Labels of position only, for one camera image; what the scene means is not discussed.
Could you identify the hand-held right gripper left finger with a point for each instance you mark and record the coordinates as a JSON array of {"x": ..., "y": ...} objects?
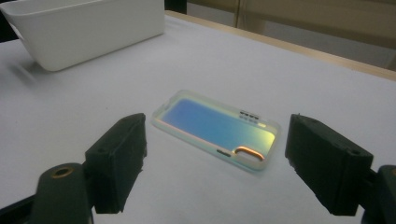
[{"x": 116, "y": 161}]

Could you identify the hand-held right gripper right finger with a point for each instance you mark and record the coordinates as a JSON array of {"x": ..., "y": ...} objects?
[{"x": 327, "y": 168}]

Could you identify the iridescent phone case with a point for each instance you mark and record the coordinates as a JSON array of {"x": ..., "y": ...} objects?
[{"x": 211, "y": 124}]

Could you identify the white plastic bin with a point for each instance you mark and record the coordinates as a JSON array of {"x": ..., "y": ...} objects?
[{"x": 81, "y": 31}]

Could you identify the white table cover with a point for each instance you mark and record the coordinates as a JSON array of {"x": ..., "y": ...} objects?
[{"x": 218, "y": 56}]

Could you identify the beige wooden shelf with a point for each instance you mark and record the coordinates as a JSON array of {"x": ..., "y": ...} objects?
[{"x": 295, "y": 15}]

